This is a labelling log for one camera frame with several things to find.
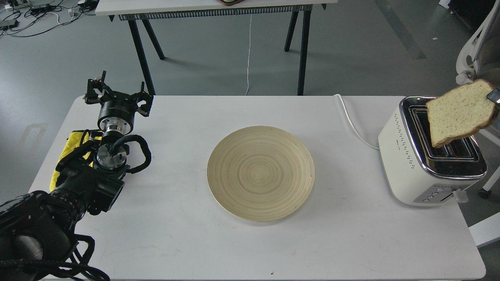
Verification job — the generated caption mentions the white office chair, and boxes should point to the white office chair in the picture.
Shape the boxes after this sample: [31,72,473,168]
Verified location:
[455,0,500,199]

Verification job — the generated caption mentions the white hanging cable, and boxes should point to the white hanging cable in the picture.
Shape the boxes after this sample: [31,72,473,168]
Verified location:
[245,14,252,96]

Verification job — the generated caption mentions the white toaster power cable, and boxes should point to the white toaster power cable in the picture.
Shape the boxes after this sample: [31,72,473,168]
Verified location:
[332,94,380,151]

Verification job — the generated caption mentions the slice of bread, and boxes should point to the slice of bread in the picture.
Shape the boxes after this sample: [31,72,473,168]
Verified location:
[426,79,499,149]

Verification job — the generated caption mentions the white background table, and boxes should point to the white background table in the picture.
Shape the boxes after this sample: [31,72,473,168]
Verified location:
[95,0,332,96]

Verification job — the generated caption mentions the white chrome toaster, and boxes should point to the white chrome toaster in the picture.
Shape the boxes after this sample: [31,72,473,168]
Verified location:
[378,96,487,206]

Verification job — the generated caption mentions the black floor cables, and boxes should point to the black floor cables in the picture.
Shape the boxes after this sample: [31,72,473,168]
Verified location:
[0,0,98,38]

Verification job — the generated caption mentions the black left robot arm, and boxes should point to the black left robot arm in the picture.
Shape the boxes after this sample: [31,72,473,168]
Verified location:
[0,72,154,281]

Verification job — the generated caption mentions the round wooden plate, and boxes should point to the round wooden plate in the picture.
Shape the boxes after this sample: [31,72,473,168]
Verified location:
[207,126,315,222]

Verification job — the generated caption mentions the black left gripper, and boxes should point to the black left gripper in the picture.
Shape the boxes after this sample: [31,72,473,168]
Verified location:
[84,71,154,132]

